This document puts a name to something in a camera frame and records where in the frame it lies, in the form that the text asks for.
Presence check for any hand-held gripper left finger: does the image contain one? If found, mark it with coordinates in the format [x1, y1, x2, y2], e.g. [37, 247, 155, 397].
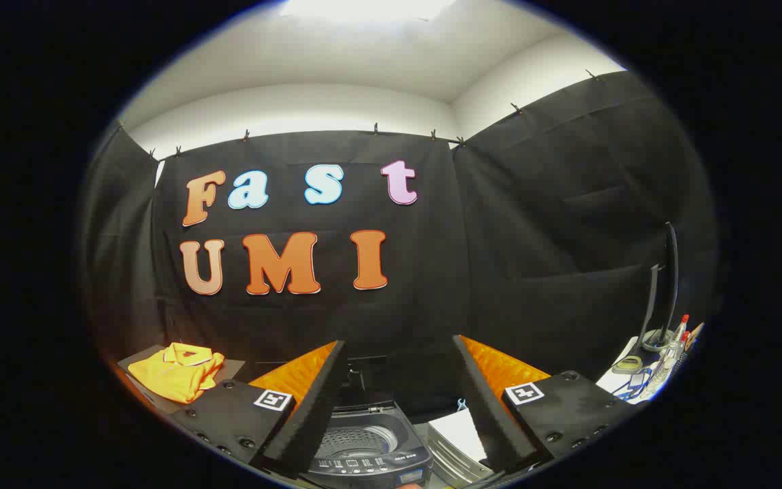
[171, 340, 349, 480]

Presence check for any black computer monitor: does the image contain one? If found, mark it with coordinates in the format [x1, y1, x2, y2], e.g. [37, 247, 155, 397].
[637, 222, 681, 352]

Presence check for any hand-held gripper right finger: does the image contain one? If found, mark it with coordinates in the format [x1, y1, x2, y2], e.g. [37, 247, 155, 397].
[452, 334, 637, 475]

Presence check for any blue cable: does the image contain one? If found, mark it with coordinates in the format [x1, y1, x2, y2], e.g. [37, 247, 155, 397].
[614, 370, 660, 401]

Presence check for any orange polo shirt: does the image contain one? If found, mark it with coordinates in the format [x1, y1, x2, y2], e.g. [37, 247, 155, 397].
[128, 342, 225, 405]

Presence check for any white side table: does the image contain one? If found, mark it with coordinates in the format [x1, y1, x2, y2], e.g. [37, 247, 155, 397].
[595, 331, 704, 406]

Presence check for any silver ribbed object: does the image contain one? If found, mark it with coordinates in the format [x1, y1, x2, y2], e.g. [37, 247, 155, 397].
[425, 422, 497, 484]

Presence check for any dark grey washing machine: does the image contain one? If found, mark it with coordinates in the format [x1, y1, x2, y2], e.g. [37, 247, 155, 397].
[306, 399, 434, 489]

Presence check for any transparent washing machine lid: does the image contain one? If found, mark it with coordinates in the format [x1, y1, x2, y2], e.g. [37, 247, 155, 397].
[345, 355, 398, 408]

